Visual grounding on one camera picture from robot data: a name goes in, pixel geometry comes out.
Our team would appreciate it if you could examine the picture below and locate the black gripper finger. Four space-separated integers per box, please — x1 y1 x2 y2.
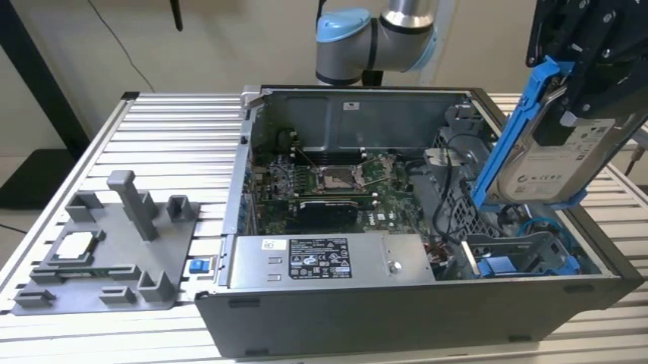
534 71 617 147

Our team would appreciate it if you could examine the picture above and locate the hard disk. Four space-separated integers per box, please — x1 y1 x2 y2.
470 55 648 212

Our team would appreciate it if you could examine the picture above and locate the grey disk bay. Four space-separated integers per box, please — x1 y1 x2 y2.
458 230 581 280

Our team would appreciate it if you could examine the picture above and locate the grey metal drive cage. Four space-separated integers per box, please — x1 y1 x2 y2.
407 124 554 244

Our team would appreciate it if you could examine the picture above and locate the metal socket cover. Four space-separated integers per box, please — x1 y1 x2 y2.
359 156 395 180

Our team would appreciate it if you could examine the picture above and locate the green motherboard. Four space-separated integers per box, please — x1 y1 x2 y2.
249 150 427 237

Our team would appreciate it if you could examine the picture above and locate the CPU socket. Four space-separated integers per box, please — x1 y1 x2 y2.
315 165 365 193

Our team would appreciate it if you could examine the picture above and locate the long expansion slot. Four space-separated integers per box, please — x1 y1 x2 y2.
289 191 377 199

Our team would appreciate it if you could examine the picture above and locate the black graphics card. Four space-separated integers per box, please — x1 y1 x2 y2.
296 199 360 234

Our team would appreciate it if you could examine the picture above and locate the silver power supply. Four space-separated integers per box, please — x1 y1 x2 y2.
225 233 436 287

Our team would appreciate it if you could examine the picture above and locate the open dark grey PC case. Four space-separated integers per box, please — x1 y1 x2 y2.
193 83 645 359

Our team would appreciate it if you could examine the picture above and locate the black hanging antenna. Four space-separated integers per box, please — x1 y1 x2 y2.
168 0 184 32

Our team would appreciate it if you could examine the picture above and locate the grey parts rack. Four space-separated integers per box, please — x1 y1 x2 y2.
9 169 202 317

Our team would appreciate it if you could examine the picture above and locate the silver CPU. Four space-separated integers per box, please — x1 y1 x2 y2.
53 233 96 259

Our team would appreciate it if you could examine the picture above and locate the black monitor stand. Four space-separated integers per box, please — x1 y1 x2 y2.
0 0 93 210

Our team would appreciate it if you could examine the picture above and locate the dangling grey cable plug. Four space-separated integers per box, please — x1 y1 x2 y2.
625 147 645 176

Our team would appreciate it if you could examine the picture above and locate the long black wire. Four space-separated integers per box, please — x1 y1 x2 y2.
432 133 479 244

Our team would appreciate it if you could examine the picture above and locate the short black wire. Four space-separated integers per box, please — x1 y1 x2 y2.
496 204 523 229

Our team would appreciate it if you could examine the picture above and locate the blue wire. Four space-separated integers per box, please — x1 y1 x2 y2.
516 215 566 248

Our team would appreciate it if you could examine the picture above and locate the thin wire locking lever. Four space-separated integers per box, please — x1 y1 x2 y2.
295 146 320 170

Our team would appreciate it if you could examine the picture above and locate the thin black wall cable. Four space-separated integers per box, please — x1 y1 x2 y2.
86 0 156 93

